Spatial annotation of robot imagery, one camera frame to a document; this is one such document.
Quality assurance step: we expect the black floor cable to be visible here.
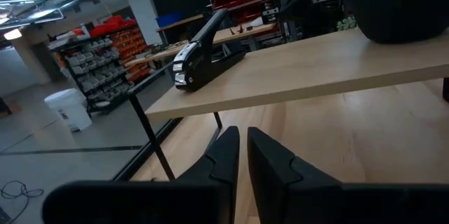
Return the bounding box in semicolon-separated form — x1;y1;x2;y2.
0;180;45;220

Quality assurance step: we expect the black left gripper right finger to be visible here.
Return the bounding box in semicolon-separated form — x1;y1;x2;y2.
247;127;343;224

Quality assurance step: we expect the wooden shelf riser black frame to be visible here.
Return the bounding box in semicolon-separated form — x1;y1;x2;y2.
126;27;449;183

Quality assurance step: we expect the blue bin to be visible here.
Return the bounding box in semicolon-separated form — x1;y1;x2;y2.
156;11;185;28

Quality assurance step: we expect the dark background equipment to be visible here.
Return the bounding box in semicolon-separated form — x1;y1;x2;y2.
259;0;351;41

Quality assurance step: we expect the white bucket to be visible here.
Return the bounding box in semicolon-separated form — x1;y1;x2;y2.
44;88;93;132

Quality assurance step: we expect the black table frame rail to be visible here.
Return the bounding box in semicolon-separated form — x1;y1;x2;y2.
112;117;184;183

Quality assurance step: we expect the succulent plant in black pot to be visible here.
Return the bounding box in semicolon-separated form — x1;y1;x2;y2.
315;0;449;45

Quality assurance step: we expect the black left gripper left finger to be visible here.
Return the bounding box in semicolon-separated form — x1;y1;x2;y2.
177;126;241;224

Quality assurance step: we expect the black stapler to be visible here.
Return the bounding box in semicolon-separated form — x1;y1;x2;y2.
173;8;248;92

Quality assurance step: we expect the wooden workbench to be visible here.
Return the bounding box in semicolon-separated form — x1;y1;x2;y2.
124;13;278;67

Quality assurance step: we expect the storage rack with red bins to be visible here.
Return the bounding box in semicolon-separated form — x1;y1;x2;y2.
47;15;152;114

